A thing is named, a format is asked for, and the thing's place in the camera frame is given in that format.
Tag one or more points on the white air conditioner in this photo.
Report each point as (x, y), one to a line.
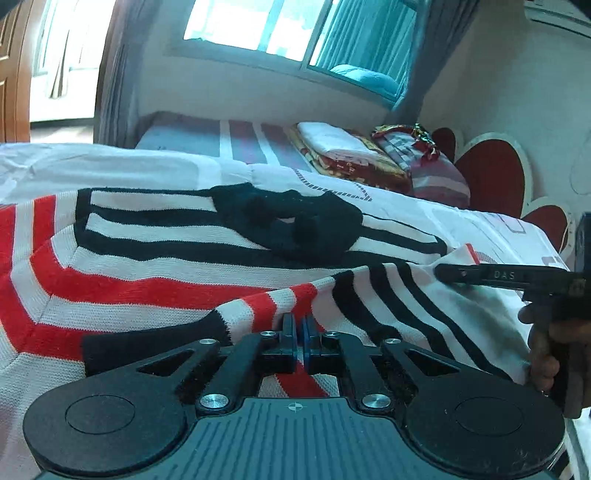
(554, 16)

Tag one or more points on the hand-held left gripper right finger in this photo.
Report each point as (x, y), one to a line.
(308, 344)

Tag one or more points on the red white petal headboard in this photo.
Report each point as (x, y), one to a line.
(489, 170)

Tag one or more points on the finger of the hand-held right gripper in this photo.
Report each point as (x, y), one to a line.
(498, 277)

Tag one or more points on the wooden door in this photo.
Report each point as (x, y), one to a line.
(14, 92)

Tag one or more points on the red black white striped sweater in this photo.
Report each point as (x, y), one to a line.
(138, 277)

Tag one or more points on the grey curtain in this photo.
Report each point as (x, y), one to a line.
(434, 46)
(120, 69)

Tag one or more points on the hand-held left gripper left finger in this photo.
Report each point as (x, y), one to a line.
(289, 341)

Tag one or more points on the grey red striped bed sheet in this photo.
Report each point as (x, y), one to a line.
(184, 138)

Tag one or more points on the white sheer curtain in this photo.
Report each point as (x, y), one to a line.
(64, 46)

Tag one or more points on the window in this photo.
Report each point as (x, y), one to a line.
(240, 23)

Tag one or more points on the person's right hand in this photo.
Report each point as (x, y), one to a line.
(542, 350)

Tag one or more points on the red plaid pillow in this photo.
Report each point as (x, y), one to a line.
(434, 175)

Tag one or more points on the folded red patterned blanket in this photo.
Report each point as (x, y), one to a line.
(360, 168)

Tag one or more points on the folded white cloth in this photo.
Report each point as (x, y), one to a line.
(328, 136)

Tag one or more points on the teal cushion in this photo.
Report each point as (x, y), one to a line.
(369, 81)

